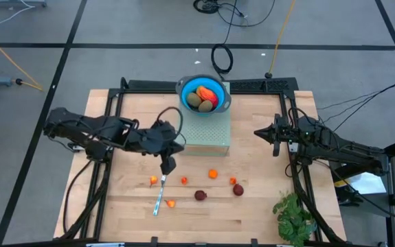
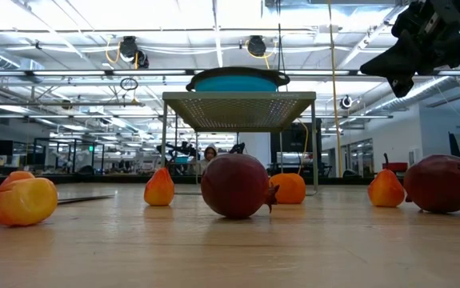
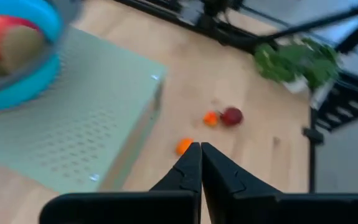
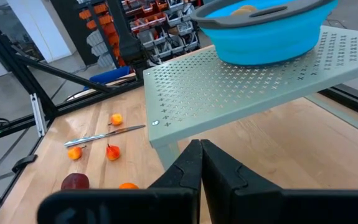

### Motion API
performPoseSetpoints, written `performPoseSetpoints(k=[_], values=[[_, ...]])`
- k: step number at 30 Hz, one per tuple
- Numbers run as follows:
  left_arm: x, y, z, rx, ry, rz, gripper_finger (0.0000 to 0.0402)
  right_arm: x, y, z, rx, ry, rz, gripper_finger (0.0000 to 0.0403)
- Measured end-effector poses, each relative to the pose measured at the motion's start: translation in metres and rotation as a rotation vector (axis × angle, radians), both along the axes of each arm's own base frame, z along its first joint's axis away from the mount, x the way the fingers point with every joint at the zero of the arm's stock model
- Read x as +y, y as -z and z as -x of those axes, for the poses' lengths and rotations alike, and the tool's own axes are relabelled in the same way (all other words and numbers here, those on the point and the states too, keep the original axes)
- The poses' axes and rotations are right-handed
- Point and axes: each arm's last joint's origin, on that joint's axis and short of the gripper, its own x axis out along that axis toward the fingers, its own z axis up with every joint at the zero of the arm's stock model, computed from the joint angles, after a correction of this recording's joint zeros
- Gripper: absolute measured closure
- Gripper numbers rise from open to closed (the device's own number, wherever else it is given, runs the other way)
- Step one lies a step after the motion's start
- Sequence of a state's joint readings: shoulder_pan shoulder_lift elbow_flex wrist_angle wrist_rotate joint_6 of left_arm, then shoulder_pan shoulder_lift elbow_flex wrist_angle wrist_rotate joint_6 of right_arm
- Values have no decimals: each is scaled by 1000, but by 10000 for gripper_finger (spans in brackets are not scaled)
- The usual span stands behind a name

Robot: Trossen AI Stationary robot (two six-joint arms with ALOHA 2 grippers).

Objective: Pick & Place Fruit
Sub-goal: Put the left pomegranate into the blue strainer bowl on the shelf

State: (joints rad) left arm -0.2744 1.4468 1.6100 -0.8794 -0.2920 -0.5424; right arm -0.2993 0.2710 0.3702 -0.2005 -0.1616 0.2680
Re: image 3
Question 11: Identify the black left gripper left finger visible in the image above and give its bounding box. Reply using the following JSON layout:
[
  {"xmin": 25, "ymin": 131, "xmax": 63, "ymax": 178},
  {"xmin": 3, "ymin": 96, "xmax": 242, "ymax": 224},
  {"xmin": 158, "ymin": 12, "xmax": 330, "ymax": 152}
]
[{"xmin": 40, "ymin": 142, "xmax": 202, "ymax": 224}]

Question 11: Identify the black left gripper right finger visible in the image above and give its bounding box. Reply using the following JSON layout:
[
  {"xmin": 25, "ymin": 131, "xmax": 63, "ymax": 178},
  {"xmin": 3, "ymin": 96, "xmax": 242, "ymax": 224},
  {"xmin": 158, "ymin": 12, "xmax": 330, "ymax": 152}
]
[{"xmin": 202, "ymin": 142, "xmax": 358, "ymax": 224}]

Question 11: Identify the small orange mandarin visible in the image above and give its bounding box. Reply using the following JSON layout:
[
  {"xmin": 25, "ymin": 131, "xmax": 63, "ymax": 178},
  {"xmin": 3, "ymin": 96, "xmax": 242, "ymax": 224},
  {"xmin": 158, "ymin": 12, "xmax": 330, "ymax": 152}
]
[{"xmin": 174, "ymin": 138, "xmax": 195, "ymax": 156}]

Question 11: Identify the dark red pomegranate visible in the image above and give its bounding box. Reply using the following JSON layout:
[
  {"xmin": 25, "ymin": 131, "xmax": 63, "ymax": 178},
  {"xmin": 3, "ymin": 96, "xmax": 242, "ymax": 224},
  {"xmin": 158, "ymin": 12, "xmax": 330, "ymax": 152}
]
[{"xmin": 218, "ymin": 106, "xmax": 244, "ymax": 128}]

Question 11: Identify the blue collapsible colander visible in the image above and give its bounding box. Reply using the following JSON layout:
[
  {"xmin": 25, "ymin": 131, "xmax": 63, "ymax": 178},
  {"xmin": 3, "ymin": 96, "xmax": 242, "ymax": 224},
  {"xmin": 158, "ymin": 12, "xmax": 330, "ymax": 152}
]
[{"xmin": 0, "ymin": 0, "xmax": 85, "ymax": 112}]

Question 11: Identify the potato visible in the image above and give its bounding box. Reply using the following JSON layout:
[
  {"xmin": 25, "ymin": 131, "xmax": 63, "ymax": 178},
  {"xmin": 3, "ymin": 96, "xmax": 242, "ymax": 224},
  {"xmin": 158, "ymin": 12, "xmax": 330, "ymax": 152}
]
[{"xmin": 0, "ymin": 25, "xmax": 47, "ymax": 75}]

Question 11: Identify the small orange-red pear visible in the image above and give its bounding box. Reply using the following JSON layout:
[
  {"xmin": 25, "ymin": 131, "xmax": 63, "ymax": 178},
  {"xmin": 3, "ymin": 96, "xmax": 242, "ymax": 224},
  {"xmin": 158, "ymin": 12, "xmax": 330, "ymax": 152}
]
[{"xmin": 202, "ymin": 111, "xmax": 220, "ymax": 128}]

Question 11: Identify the pale green perforated shelf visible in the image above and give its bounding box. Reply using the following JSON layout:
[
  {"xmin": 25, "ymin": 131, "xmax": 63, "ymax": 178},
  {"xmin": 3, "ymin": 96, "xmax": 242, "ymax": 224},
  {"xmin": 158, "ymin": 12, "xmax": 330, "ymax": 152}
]
[{"xmin": 0, "ymin": 26, "xmax": 169, "ymax": 195}]

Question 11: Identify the green potted plant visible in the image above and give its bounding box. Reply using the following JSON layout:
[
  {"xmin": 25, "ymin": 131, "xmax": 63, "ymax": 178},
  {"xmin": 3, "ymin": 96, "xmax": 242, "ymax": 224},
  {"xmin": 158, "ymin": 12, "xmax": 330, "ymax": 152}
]
[{"xmin": 252, "ymin": 37, "xmax": 343, "ymax": 110}]

